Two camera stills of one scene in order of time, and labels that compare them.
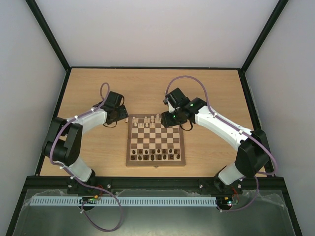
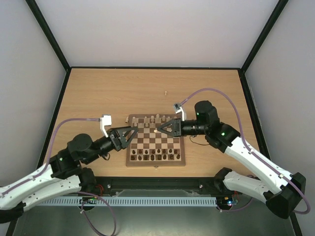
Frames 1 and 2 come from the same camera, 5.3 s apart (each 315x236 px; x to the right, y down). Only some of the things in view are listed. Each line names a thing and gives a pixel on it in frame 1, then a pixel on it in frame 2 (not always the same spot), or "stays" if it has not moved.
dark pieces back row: x=153 y=152 stays
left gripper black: x=124 y=114 -> x=121 y=141
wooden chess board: x=150 y=144 stays
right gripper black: x=167 y=119 -> x=177 y=128
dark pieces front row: x=152 y=158 stays
